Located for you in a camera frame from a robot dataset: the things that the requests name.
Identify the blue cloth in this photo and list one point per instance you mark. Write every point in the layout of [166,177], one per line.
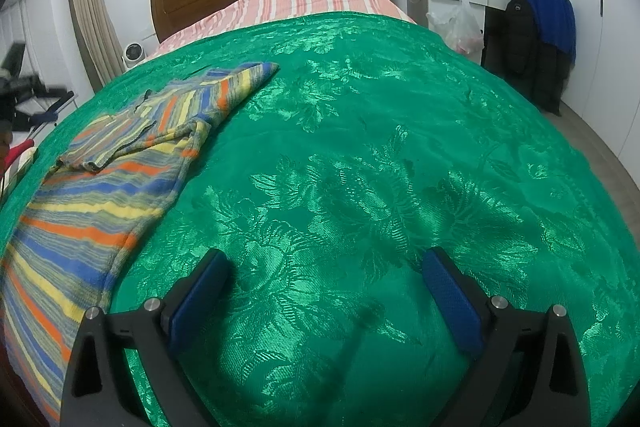
[547,12]

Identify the striped knit sweater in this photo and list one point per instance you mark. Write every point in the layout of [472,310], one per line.
[100,187]

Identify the green floral blanket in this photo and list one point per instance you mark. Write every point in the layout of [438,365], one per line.
[375,182]

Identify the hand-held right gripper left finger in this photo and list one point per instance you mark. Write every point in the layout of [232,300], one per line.
[197,302]

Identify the red and striped cloth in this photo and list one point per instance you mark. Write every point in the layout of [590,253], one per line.
[20,154]

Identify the black jacket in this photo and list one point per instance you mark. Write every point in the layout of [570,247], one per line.
[530,52]

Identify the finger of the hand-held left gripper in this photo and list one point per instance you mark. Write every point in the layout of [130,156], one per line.
[52,109]

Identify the plastic bag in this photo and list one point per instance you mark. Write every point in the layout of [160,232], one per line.
[457,24]

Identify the beige curtain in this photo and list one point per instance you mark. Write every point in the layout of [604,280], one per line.
[90,12]

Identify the white wardrobe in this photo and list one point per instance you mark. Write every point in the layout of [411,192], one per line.
[595,7]

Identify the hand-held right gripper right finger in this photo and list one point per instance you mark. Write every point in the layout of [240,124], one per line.
[452,302]

